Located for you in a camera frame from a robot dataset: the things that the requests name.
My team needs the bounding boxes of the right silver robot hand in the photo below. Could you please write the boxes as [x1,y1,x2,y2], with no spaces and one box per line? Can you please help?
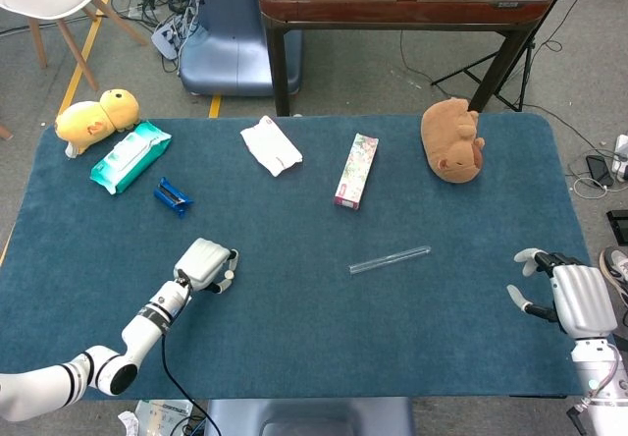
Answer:
[506,247,618,342]

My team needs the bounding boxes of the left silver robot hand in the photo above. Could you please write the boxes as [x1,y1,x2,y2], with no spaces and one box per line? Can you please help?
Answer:
[173,237,241,296]

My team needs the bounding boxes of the clear glass test tube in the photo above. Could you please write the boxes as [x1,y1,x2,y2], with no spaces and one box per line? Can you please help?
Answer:
[348,245,432,276]

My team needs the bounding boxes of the grey sneaker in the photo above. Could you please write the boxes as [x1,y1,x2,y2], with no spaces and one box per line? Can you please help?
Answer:
[599,245,628,309]

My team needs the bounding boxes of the black flat device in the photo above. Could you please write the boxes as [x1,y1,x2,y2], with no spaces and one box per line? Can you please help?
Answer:
[605,209,628,246]

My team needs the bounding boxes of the blue felt table mat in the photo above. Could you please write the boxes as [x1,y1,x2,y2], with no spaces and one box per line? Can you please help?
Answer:
[0,114,624,401]

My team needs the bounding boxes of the black smartphone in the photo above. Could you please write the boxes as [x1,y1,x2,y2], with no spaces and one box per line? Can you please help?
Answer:
[585,154,615,188]

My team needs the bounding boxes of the green wet wipes pack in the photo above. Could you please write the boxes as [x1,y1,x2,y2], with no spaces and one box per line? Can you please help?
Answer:
[89,121,173,196]

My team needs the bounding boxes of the white tissue packet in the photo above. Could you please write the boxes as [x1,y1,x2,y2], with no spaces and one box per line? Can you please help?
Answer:
[239,115,304,178]

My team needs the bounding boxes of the white green paper package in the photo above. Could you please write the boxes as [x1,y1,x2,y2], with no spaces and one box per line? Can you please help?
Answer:
[134,399,195,436]

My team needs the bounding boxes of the crumpled white paper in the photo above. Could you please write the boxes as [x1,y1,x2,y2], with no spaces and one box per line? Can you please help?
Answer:
[117,409,138,436]

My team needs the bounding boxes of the pink floral carton box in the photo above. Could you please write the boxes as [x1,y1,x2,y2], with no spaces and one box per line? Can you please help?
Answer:
[333,133,380,210]

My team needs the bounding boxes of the yellow plush duck toy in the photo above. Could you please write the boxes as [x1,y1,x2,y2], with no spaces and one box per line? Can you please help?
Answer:
[54,88,141,159]

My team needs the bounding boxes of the grey-blue robot torso base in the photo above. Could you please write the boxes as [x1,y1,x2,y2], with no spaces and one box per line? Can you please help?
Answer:
[203,396,416,436]

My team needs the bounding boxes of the brown capybara plush toy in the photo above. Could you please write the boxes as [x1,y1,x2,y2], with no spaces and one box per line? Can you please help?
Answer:
[420,96,487,185]

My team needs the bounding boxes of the blue-grey machine base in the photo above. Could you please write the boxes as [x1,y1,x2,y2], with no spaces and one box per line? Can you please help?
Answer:
[179,0,303,98]

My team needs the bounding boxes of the white power strip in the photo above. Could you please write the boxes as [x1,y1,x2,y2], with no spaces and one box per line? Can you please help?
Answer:
[151,16,197,62]

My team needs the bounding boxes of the brown mahjong table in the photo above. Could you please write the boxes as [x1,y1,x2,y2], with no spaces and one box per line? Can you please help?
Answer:
[258,0,556,117]

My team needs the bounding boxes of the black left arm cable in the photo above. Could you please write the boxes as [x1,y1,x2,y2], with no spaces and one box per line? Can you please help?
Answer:
[160,268,223,436]

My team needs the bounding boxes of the white charger cable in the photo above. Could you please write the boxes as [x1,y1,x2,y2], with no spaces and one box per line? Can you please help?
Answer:
[573,175,615,200]

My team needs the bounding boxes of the white wall charger block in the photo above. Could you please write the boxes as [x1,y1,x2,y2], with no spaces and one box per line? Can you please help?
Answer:
[612,134,628,183]

